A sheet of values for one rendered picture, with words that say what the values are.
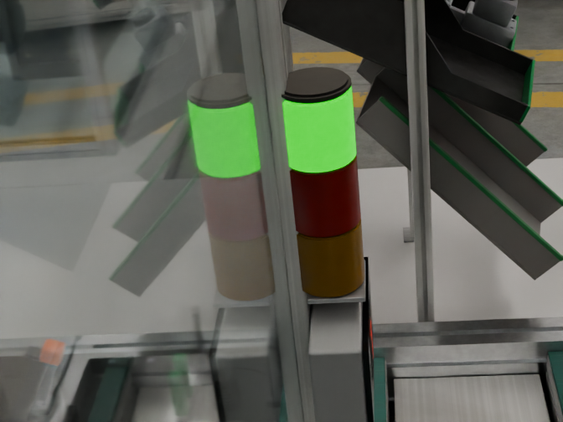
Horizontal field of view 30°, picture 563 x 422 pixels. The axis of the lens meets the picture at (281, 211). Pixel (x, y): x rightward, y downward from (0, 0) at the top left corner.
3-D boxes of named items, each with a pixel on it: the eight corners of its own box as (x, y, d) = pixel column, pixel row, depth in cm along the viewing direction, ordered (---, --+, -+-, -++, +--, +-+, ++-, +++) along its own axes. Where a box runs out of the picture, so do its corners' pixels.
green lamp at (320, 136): (356, 137, 73) (352, 72, 71) (356, 171, 69) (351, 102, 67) (285, 141, 74) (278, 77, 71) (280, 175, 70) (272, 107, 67)
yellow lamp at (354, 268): (365, 259, 78) (361, 201, 76) (365, 296, 74) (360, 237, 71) (298, 261, 79) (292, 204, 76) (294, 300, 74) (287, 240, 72)
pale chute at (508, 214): (539, 223, 132) (565, 202, 130) (534, 280, 121) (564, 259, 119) (374, 76, 128) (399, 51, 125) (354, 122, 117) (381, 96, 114)
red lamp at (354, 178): (361, 200, 76) (356, 139, 73) (360, 236, 71) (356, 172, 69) (291, 203, 76) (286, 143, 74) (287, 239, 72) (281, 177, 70)
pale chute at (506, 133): (523, 167, 145) (547, 148, 143) (518, 216, 134) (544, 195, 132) (374, 33, 141) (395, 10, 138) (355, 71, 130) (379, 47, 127)
